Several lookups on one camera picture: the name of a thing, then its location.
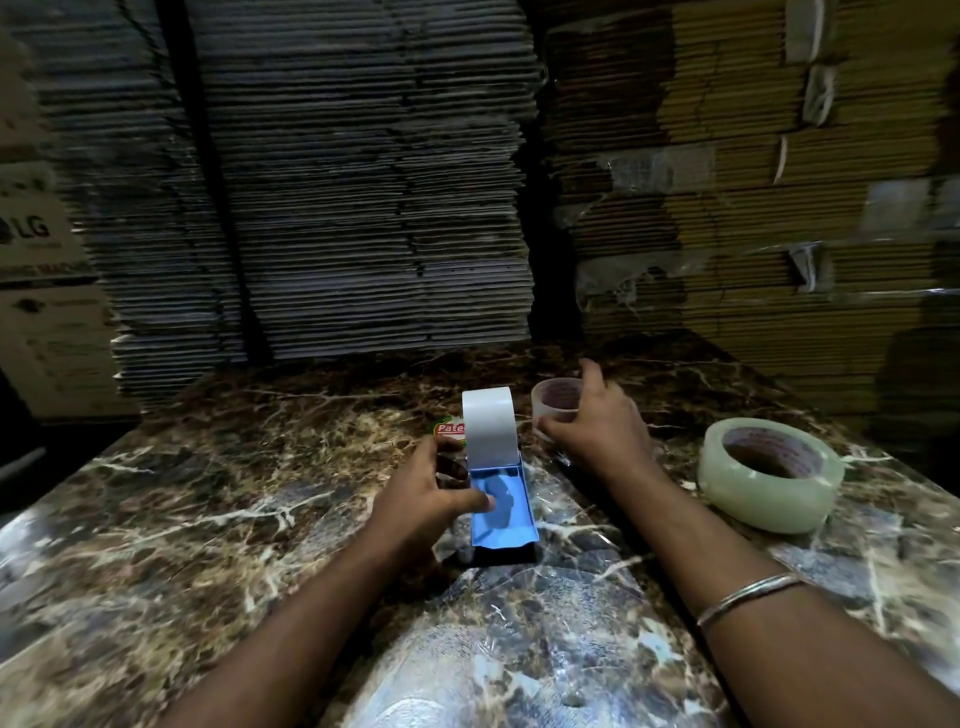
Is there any person's right hand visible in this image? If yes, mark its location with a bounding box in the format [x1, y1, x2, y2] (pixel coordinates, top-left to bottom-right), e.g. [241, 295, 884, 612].
[535, 358, 655, 486]

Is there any person's left hand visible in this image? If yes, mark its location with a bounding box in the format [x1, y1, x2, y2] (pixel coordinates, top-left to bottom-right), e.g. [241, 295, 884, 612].
[367, 432, 498, 564]

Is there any small blue and white carton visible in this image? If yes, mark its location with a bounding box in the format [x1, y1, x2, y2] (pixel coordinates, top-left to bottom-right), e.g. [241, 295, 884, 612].
[433, 385, 542, 568]

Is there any small clear tape roll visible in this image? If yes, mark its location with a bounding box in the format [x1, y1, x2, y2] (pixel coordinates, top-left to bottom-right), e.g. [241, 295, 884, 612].
[530, 376, 588, 445]

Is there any person's right forearm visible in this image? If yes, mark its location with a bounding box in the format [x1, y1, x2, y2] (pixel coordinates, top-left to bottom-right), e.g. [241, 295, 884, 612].
[598, 456, 960, 728]

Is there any person's left forearm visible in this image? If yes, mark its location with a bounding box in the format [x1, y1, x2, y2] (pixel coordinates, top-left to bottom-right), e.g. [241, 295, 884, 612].
[153, 523, 438, 728]

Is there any clear plastic sheet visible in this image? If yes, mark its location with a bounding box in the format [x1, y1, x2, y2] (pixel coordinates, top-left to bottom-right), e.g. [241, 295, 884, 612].
[336, 447, 732, 728]

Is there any large clear tape roll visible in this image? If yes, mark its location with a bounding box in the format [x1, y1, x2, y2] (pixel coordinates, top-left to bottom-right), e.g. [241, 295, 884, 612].
[696, 417, 847, 536]

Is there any wide stack of grey flattened cartons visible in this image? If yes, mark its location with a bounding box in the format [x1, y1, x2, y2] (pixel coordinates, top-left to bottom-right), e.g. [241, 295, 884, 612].
[183, 0, 545, 363]

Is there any stack of brown flattened cartons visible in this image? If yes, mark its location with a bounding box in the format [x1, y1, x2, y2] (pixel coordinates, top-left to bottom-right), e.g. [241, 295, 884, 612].
[536, 0, 960, 451]

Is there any narrow stack of grey flattened cartons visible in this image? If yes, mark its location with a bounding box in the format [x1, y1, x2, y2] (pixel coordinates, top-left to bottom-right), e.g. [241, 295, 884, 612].
[0, 0, 250, 410]

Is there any printed cardboard appliance box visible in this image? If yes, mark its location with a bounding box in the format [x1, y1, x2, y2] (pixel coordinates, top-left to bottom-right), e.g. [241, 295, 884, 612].
[0, 30, 140, 423]

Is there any silver bracelet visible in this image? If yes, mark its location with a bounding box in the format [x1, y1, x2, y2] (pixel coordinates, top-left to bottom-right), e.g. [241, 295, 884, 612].
[695, 571, 808, 630]

